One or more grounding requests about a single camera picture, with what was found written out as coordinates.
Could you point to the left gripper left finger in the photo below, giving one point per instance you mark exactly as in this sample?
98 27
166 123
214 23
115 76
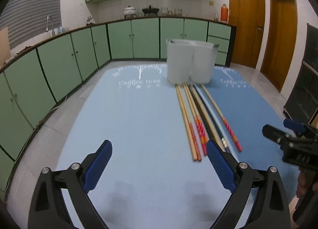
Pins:
48 208

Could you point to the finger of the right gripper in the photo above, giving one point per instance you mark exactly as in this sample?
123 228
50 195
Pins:
277 135
294 126

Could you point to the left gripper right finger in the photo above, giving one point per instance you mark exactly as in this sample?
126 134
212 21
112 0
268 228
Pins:
270 208

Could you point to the black chopstick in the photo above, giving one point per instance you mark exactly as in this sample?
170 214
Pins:
213 117
208 124

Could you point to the wooden chopstick orange red end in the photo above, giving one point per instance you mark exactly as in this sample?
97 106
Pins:
196 117

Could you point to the green lower kitchen cabinets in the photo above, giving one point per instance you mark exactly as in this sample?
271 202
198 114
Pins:
45 74

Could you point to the right hand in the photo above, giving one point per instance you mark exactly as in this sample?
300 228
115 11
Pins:
302 186

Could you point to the black oven cabinet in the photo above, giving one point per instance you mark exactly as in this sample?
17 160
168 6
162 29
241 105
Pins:
302 103

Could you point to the dark blue table mat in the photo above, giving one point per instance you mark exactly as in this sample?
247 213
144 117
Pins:
247 112

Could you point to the brown wooden door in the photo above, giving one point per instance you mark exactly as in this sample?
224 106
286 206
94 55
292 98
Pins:
248 16
281 41

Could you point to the light blue table mat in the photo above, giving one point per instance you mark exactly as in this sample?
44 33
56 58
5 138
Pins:
151 180

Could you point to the white plastic utensil holder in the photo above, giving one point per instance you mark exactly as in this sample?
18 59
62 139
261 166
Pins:
190 61

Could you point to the orange thermos flask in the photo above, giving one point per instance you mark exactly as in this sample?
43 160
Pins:
224 12

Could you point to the wooden cutting board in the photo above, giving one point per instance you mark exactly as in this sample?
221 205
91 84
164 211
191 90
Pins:
5 53

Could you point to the chrome sink faucet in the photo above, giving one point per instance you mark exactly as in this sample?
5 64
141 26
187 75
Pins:
49 25

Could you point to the black wok on stove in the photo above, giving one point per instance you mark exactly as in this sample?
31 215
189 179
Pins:
150 11

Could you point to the white cooking pot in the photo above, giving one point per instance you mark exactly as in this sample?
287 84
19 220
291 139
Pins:
129 12

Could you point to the grey window blind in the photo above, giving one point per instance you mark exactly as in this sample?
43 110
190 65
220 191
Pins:
27 18

